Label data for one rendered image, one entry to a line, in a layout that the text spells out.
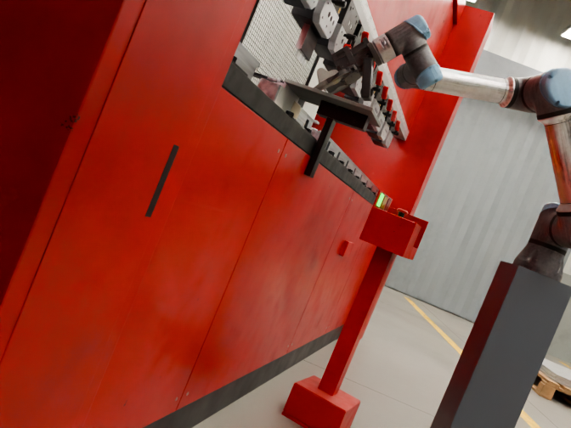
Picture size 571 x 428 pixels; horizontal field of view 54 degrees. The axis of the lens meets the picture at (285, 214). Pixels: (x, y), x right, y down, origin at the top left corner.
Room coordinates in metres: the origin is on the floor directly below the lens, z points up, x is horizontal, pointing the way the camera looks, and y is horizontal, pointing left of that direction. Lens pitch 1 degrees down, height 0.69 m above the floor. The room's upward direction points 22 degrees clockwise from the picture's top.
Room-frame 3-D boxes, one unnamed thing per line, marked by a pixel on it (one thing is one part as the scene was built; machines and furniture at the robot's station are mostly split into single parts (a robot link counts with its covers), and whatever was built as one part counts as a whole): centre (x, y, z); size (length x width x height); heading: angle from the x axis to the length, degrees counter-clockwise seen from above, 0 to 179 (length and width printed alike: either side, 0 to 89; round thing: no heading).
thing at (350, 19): (1.83, 0.08, 1.26); 0.15 x 0.09 x 0.17; 163
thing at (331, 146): (2.87, -0.24, 0.92); 1.68 x 0.06 x 0.10; 163
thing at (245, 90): (2.28, -0.10, 0.85); 3.00 x 0.21 x 0.04; 163
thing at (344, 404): (1.96, -0.40, 0.06); 0.25 x 0.20 x 0.12; 67
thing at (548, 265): (1.82, -0.82, 0.82); 0.15 x 0.15 x 0.10
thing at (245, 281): (2.28, -0.10, 0.42); 3.00 x 0.21 x 0.83; 163
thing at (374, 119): (1.62, -0.01, 1.00); 0.26 x 0.18 x 0.01; 73
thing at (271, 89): (1.72, 0.12, 0.92); 0.39 x 0.06 x 0.10; 163
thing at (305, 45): (1.67, 0.13, 1.13); 0.10 x 0.02 x 0.10; 163
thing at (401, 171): (3.89, -0.38, 1.15); 0.85 x 0.25 x 2.30; 73
